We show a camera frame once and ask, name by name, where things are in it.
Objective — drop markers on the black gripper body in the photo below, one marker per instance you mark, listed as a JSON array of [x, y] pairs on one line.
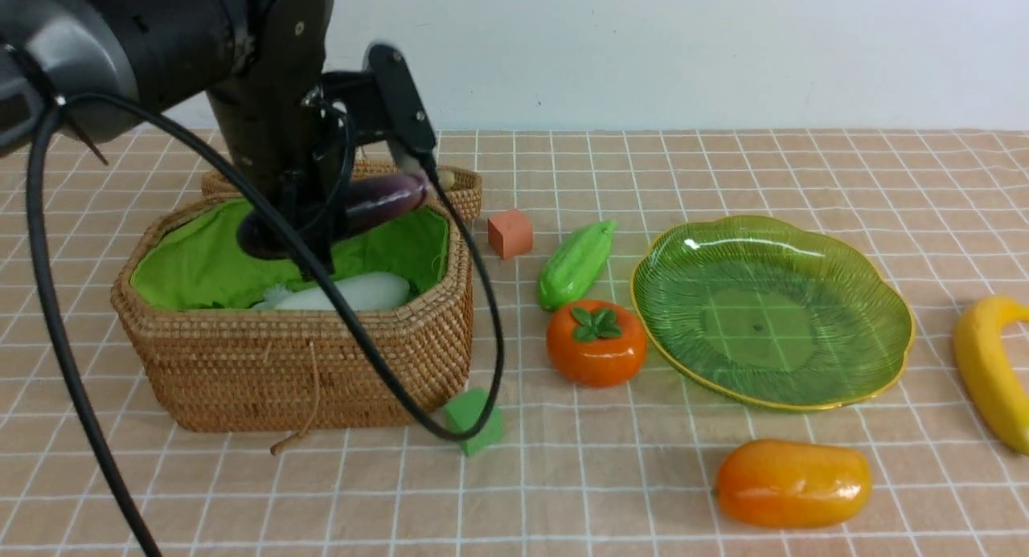
[[274, 139]]

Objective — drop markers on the dark purple toy eggplant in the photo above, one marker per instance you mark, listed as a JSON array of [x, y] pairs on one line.
[[350, 210]]

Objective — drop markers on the white toy radish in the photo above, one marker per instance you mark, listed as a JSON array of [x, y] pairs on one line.
[[372, 291]]

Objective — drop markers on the green toy bitter gourd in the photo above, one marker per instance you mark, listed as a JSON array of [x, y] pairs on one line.
[[573, 268]]

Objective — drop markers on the orange toy persimmon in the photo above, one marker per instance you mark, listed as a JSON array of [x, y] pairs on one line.
[[596, 344]]

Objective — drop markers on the orange toy mango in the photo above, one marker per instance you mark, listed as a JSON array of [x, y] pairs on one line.
[[781, 484]]

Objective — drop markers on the yellow toy banana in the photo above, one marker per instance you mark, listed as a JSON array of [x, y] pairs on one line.
[[987, 374]]

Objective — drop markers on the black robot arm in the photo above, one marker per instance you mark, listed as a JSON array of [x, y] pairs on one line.
[[159, 52]]

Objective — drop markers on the woven rattan basket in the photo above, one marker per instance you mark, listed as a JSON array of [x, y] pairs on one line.
[[185, 300]]

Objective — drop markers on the orange foam cube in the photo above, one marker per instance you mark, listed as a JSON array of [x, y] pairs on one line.
[[510, 234]]

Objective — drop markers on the green foam cube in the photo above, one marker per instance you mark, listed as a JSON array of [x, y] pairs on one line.
[[461, 414]]

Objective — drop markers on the green glass plate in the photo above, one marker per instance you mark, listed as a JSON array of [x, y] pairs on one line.
[[756, 309]]

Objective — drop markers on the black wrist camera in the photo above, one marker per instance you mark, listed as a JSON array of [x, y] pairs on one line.
[[409, 134]]

